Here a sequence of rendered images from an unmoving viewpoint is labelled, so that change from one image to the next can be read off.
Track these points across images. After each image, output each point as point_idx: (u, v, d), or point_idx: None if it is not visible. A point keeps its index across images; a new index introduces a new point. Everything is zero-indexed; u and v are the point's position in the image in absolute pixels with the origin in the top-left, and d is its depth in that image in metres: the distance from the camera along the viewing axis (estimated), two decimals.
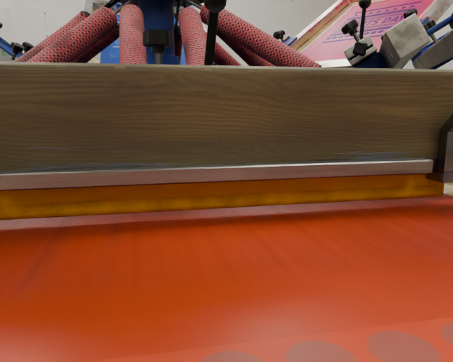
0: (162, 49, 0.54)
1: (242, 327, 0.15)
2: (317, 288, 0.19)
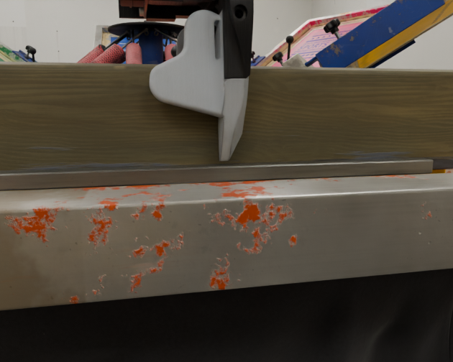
0: None
1: None
2: None
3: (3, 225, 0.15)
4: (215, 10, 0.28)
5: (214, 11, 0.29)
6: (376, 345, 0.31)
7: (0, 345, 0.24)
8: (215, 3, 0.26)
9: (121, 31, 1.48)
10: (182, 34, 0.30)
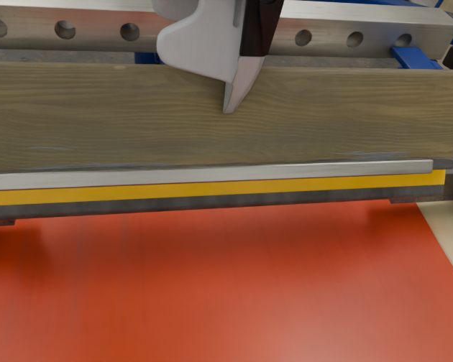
0: None
1: None
2: (258, 343, 0.30)
3: None
4: None
5: None
6: None
7: None
8: None
9: None
10: None
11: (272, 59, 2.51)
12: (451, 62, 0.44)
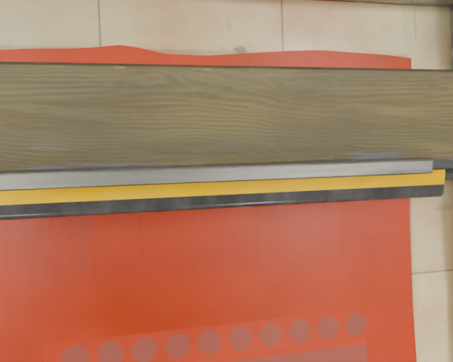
0: None
1: (187, 317, 0.38)
2: (230, 286, 0.39)
3: None
4: None
5: None
6: None
7: None
8: None
9: None
10: None
11: None
12: None
